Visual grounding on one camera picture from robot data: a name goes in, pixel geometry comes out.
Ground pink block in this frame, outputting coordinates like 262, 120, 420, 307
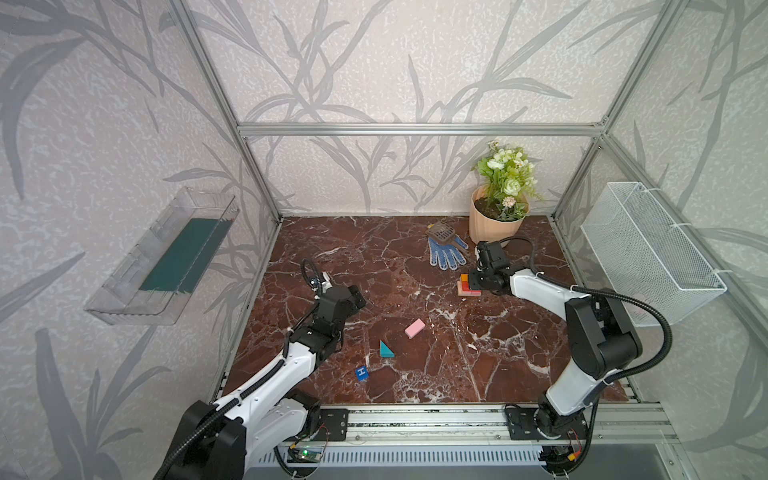
405, 319, 426, 339
457, 280, 482, 297

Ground blue letter cube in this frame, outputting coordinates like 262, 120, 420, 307
355, 366, 369, 381

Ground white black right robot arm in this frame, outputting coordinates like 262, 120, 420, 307
468, 268, 642, 440

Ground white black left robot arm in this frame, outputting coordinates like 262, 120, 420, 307
154, 285, 366, 479

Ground teal triangle wood block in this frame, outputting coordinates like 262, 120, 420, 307
379, 341, 395, 358

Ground peach ribbed flower pot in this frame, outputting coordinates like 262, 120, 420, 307
469, 186, 530, 243

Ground blue dotted work glove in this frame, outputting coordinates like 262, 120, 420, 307
428, 235, 468, 271

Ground brown plastic slotted scoop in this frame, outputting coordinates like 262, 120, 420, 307
427, 222, 458, 246

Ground green white artificial flowers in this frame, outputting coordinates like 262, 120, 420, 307
473, 141, 539, 222

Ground green circuit board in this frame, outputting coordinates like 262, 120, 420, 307
287, 446, 323, 464

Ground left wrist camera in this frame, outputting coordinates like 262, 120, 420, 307
315, 271, 333, 296

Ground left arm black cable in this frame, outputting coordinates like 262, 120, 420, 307
152, 259, 325, 480

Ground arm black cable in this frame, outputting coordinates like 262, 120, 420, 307
152, 259, 325, 480
497, 236, 673, 385

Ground white wire mesh basket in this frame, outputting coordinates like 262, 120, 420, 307
581, 182, 727, 325

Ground aluminium cage frame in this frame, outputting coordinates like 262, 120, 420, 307
167, 0, 768, 403

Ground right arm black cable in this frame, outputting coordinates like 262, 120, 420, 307
497, 236, 673, 385

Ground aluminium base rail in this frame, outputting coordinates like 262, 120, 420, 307
319, 403, 679, 447

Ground clear plastic wall tray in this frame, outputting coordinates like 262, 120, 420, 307
84, 187, 240, 326

